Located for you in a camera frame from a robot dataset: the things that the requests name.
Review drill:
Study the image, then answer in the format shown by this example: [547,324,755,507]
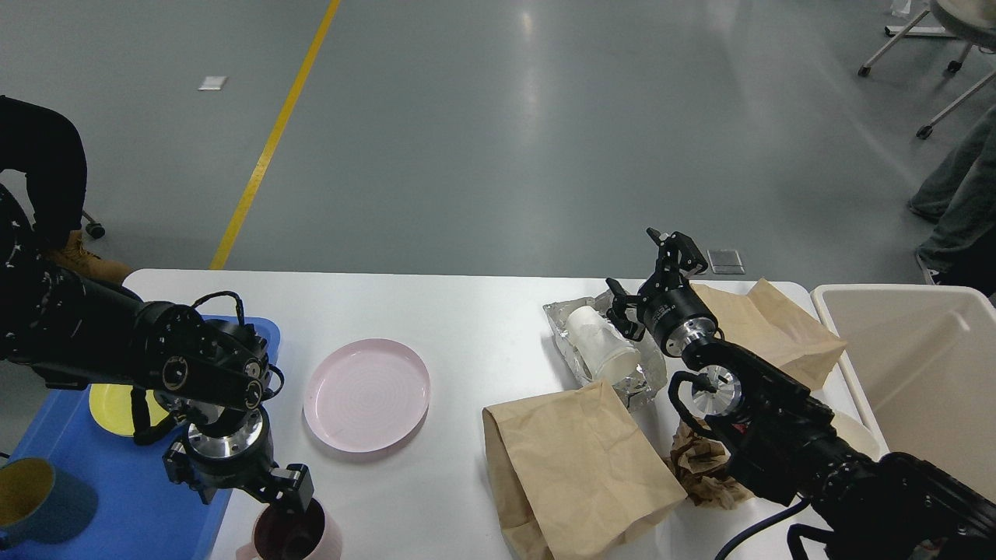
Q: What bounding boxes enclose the white paper cup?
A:
[566,306,641,385]

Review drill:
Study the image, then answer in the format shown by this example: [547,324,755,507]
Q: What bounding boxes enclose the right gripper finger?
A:
[605,278,647,341]
[645,227,709,292]

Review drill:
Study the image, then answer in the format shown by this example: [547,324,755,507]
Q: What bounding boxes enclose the blue plastic tray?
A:
[0,315,282,560]

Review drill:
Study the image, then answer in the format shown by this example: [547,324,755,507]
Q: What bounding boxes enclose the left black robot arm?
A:
[1,189,314,513]

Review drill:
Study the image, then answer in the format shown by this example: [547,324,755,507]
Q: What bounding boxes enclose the rolling chair base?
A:
[856,1,994,141]

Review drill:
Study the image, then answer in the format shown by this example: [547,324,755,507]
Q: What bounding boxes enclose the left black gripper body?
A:
[163,408,278,504]

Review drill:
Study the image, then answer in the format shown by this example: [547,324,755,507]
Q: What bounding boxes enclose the person in grey trousers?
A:
[907,107,995,297]

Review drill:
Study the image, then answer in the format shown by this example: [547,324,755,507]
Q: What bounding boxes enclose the grey floor plate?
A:
[707,249,746,275]

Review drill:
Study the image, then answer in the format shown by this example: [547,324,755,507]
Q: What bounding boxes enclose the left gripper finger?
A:
[261,464,314,514]

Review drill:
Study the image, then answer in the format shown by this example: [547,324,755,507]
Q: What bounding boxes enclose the rear brown paper bag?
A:
[693,279,847,390]

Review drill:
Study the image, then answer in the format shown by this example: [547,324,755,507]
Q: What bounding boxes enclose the yellow plate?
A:
[88,383,135,437]

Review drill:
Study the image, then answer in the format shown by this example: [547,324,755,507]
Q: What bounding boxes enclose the beige plastic bin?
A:
[811,284,995,500]

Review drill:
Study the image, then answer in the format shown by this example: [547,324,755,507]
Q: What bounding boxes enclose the clear plastic wrapper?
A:
[543,291,668,411]

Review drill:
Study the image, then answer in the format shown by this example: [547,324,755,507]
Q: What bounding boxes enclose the person with tan boots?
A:
[1,96,132,285]

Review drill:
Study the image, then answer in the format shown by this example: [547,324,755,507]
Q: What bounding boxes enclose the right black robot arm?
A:
[607,228,995,559]

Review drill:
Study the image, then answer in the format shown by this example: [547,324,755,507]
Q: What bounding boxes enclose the blue yellow cup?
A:
[1,457,99,551]

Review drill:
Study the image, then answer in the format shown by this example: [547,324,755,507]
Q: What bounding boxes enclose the pink cup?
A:
[234,499,344,559]

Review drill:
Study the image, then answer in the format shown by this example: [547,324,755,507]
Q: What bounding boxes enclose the pink plate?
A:
[303,339,433,453]

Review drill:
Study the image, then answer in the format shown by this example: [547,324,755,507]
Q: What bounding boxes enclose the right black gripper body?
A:
[637,283,719,358]

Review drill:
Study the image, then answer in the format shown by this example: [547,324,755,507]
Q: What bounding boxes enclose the large brown paper bag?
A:
[482,382,686,559]

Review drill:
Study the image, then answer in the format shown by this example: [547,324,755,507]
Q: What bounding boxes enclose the crumpled brown paper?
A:
[663,422,755,510]

